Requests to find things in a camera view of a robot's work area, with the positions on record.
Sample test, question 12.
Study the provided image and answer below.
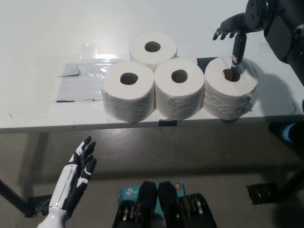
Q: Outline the grey taped plastic sheet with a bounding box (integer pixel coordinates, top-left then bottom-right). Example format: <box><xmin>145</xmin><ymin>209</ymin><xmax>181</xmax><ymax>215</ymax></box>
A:
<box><xmin>51</xmin><ymin>42</ymin><xmax>133</xmax><ymax>103</ymax></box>

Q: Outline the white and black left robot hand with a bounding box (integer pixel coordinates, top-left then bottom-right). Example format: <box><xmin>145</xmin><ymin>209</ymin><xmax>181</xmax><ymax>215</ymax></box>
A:
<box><xmin>48</xmin><ymin>135</ymin><xmax>97</xmax><ymax>219</ymax></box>

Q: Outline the black floor tape patch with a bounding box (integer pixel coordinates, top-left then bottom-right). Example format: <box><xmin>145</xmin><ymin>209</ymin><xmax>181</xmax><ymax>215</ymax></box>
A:
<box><xmin>23</xmin><ymin>194</ymin><xmax>54</xmax><ymax>218</ymax></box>
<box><xmin>246</xmin><ymin>182</ymin><xmax>280</xmax><ymax>205</ymax></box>

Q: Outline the white toilet paper roll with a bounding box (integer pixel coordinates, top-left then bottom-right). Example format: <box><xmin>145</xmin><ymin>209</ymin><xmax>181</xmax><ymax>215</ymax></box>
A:
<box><xmin>129</xmin><ymin>32</ymin><xmax>178</xmax><ymax>71</ymax></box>
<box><xmin>201</xmin><ymin>56</ymin><xmax>259</xmax><ymax>120</ymax></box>
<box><xmin>153</xmin><ymin>58</ymin><xmax>205</xmax><ymax>120</ymax></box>
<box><xmin>101</xmin><ymin>61</ymin><xmax>155</xmax><ymax>124</ymax></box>

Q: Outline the black tape strip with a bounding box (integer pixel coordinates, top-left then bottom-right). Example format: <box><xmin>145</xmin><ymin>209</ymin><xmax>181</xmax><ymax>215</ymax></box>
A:
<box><xmin>158</xmin><ymin>119</ymin><xmax>178</xmax><ymax>127</ymax></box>

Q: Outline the blue and black table bracket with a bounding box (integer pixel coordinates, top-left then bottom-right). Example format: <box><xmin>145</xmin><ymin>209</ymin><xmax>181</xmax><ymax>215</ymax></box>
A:
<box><xmin>268</xmin><ymin>122</ymin><xmax>297</xmax><ymax>143</ymax></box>

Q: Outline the black table leg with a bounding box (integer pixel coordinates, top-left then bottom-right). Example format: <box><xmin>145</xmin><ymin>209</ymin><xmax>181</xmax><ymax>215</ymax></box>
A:
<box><xmin>0</xmin><ymin>178</ymin><xmax>30</xmax><ymax>214</ymax></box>
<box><xmin>276</xmin><ymin>163</ymin><xmax>304</xmax><ymax>199</ymax></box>

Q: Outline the teal tp-link box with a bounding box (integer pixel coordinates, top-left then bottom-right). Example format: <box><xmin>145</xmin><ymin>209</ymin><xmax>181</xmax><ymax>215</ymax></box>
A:
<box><xmin>117</xmin><ymin>180</ymin><xmax>185</xmax><ymax>220</ymax></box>

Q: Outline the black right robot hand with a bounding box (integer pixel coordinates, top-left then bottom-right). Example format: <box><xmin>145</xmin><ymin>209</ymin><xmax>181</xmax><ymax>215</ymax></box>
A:
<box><xmin>212</xmin><ymin>0</ymin><xmax>271</xmax><ymax>72</ymax></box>

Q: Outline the black square tape patch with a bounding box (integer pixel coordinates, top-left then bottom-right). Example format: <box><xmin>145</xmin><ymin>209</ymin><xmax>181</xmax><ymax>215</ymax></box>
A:
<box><xmin>196</xmin><ymin>57</ymin><xmax>216</xmax><ymax>72</ymax></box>

